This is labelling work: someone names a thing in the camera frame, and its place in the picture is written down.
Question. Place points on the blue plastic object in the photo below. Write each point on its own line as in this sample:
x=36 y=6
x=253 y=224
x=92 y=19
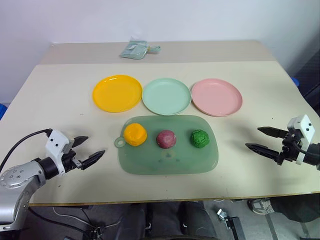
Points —
x=295 y=81

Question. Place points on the orange clay ball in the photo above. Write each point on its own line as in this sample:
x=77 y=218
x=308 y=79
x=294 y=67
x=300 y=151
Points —
x=135 y=135

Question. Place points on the pink plastic plate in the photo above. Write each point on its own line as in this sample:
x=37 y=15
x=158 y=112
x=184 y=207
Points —
x=216 y=97

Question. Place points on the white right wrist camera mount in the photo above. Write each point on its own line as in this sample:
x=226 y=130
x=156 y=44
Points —
x=305 y=126

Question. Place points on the mint green plastic plate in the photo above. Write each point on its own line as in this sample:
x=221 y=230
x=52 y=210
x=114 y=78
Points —
x=166 y=96

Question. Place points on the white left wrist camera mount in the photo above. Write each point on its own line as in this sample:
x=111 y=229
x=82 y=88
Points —
x=56 y=141

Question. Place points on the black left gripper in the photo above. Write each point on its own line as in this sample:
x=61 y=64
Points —
x=70 y=157

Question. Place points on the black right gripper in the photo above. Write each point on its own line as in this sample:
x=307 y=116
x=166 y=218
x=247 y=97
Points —
x=290 y=148

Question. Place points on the yellow plastic plate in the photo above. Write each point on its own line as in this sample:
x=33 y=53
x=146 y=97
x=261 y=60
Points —
x=117 y=93

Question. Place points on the green translucent cutting board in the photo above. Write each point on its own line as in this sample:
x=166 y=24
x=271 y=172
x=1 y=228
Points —
x=167 y=162

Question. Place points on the grey sneaker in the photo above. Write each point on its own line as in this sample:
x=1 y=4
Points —
x=260 y=205

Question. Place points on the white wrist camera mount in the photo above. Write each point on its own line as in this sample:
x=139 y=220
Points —
x=56 y=141
x=305 y=126

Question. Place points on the blue plastic crate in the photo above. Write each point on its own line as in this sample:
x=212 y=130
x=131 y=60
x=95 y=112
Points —
x=3 y=111

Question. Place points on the dark trouser leg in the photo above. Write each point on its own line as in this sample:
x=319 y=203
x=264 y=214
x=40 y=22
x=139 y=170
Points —
x=297 y=208

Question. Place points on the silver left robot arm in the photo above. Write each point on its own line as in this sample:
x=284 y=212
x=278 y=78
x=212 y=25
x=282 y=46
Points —
x=17 y=175

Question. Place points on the maroon clay ball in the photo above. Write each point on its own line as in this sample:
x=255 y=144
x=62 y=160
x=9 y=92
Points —
x=166 y=139

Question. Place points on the clear bag of green items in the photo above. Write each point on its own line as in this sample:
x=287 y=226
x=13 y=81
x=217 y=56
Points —
x=133 y=50

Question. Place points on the black metal bracket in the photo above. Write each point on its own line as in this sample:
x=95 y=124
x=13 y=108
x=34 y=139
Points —
x=231 y=223

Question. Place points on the green clay ball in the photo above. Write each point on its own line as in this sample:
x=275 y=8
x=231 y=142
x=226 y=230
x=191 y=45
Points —
x=200 y=139

